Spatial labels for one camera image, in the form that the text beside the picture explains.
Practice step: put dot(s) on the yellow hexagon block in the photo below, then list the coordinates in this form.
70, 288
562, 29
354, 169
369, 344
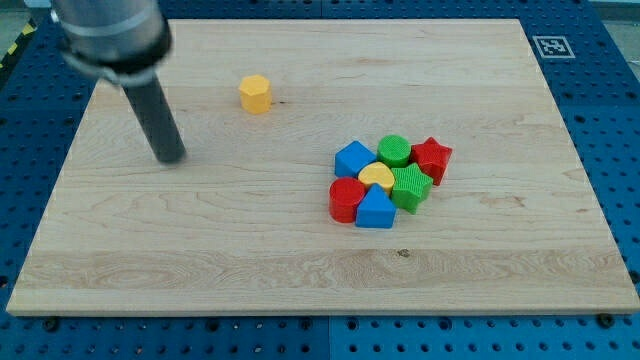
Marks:
255, 94

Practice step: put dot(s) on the white fiducial marker tag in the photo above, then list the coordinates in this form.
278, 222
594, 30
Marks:
553, 47

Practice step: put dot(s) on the red star block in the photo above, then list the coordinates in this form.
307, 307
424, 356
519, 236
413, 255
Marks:
432, 158

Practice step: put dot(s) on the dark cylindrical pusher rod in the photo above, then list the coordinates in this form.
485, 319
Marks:
155, 118

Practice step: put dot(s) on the green cylinder block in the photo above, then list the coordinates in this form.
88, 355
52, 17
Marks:
394, 151

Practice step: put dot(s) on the wooden board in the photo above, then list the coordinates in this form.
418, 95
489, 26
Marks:
241, 226

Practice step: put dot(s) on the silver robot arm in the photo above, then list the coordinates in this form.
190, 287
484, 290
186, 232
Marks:
120, 41

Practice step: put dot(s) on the blue cube block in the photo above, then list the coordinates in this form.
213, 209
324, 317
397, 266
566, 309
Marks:
351, 159

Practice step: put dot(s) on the blue triangle block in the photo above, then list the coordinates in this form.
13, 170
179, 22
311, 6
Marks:
376, 210

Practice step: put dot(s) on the red cylinder block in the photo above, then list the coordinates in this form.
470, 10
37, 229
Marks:
345, 195

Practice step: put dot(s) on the green star block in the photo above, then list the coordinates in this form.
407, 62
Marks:
411, 187

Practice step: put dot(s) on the yellow heart block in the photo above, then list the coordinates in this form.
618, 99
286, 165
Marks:
377, 173

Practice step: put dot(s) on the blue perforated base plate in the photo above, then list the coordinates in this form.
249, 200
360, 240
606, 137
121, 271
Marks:
42, 102

